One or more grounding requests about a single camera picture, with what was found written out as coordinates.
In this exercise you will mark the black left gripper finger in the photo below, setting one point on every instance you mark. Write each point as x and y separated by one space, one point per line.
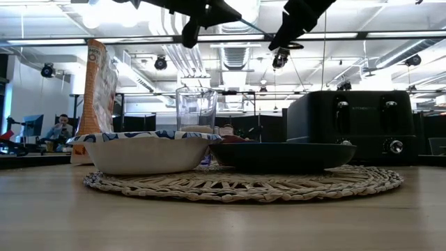
191 35
219 14

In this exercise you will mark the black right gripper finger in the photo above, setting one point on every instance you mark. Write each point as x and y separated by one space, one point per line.
285 36

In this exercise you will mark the dark green plate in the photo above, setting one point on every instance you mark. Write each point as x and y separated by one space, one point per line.
285 157

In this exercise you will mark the blue patterned paper bowl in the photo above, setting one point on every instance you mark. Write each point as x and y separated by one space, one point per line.
146 157

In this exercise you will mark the black ceiling spotlight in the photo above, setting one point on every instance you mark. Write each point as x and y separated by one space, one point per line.
47 70
413 60
280 58
160 63
344 86

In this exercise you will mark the clear glass with milk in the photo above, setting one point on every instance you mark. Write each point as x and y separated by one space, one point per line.
195 108

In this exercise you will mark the black four-slot toaster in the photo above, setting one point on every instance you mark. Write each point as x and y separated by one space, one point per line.
366 122

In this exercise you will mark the round woven straw placemat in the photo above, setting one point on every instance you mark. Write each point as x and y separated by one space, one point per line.
244 188

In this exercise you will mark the person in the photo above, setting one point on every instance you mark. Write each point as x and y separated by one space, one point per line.
61 132

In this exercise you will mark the computer monitor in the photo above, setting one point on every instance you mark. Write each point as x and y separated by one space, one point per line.
33 125

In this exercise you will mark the black aluminium table frame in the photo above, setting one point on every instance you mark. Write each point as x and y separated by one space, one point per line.
35 161

